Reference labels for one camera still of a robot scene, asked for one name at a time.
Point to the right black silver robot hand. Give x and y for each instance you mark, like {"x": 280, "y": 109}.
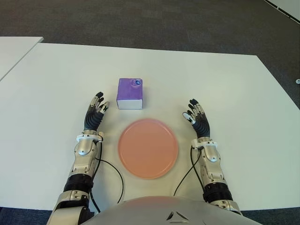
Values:
{"x": 202, "y": 125}

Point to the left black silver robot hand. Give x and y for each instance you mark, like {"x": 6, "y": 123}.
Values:
{"x": 92, "y": 119}

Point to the purple tissue paper pack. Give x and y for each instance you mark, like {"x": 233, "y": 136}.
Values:
{"x": 130, "y": 93}

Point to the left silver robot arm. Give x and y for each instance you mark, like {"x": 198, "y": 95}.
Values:
{"x": 83, "y": 161}

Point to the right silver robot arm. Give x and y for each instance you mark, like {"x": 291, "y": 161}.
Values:
{"x": 214, "y": 168}

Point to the round pink plate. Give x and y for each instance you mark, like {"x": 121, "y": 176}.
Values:
{"x": 148, "y": 148}

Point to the silver robot torso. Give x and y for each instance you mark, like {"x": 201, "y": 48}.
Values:
{"x": 150, "y": 211}

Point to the white neighbouring table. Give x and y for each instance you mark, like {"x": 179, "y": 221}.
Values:
{"x": 14, "y": 51}

